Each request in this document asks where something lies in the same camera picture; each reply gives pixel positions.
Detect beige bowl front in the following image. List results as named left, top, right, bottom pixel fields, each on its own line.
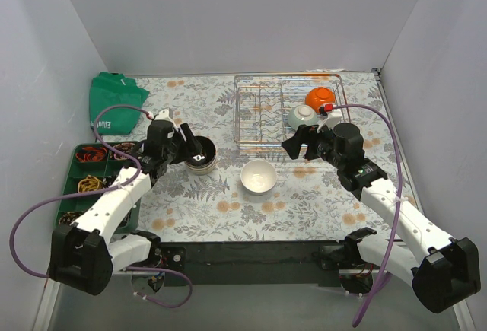
left=185, top=135, right=217, bottom=169

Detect white ribbed bowl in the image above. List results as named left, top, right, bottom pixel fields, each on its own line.
left=240, top=159, right=277, bottom=195

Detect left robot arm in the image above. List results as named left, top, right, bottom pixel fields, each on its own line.
left=49, top=119, right=202, bottom=295

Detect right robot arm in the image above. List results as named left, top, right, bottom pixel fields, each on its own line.
left=282, top=123, right=481, bottom=313

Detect pale green patterned bowl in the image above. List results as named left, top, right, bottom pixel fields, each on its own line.
left=288, top=104, right=317, bottom=130

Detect brown pink patterned scrunchie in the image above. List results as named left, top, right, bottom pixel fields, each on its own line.
left=110, top=142, right=135, bottom=161

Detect green compartment tray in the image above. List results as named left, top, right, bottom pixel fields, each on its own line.
left=54, top=143, right=125, bottom=226

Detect green cloth bag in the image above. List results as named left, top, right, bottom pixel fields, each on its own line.
left=89, top=72, right=149, bottom=135

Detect brown dotted scrunchie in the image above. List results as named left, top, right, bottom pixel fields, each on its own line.
left=58, top=212, right=83, bottom=225

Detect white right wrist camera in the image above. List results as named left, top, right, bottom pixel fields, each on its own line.
left=317, top=103, right=343, bottom=132

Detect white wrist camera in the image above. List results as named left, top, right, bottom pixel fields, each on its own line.
left=317, top=103, right=343, bottom=132
left=148, top=108, right=174, bottom=123

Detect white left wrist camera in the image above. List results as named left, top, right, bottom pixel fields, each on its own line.
left=148, top=108, right=174, bottom=123

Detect metal wire dish rack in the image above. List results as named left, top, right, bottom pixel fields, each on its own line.
left=234, top=72, right=346, bottom=153

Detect orange black hair ties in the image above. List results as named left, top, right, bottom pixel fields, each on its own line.
left=74, top=145, right=109, bottom=163

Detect metal corner bracket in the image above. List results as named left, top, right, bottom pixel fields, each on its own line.
left=371, top=68, right=381, bottom=81

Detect yellow hair ties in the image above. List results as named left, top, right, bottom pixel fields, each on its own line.
left=78, top=175, right=103, bottom=196

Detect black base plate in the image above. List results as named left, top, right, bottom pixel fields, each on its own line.
left=117, top=240, right=381, bottom=287

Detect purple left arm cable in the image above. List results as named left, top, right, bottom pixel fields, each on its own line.
left=9, top=104, right=193, bottom=308

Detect aluminium frame rail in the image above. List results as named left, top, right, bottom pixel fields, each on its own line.
left=32, top=241, right=476, bottom=331

